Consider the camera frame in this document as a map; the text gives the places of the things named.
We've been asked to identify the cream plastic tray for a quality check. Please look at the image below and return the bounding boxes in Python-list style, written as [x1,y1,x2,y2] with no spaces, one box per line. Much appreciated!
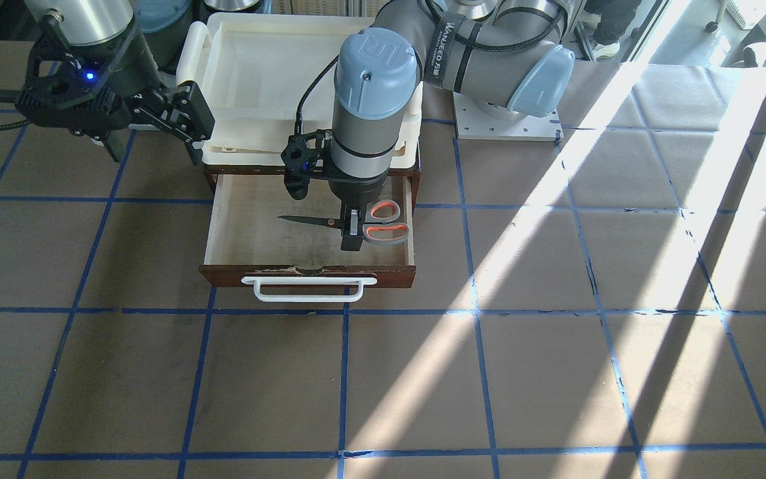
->
[176,13,422,168]

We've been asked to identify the dark wooden drawer cabinet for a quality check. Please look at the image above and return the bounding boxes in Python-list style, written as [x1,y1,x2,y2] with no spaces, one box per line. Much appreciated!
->
[202,141,422,207]

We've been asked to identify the grey orange handled scissors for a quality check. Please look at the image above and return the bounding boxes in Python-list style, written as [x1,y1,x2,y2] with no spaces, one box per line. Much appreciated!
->
[279,200,410,245]

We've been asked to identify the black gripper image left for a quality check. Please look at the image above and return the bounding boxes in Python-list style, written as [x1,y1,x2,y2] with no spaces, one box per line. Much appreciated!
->
[15,19,215,166]

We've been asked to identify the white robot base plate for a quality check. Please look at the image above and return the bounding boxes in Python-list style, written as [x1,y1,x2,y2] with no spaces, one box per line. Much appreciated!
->
[453,93,565,142]

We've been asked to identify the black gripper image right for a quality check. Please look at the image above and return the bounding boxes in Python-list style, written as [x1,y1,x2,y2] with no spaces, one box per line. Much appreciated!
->
[281,128,391,251]

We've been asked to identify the grey robot arm image right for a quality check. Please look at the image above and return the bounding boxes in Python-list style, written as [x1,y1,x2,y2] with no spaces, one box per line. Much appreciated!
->
[281,1,577,251]

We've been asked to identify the black cable of right-image arm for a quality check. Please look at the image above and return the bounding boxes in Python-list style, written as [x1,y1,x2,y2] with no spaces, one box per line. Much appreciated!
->
[295,53,340,140]

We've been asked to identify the wooden drawer with white handle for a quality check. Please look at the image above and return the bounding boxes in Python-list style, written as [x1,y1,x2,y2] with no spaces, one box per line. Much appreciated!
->
[200,175,416,303]

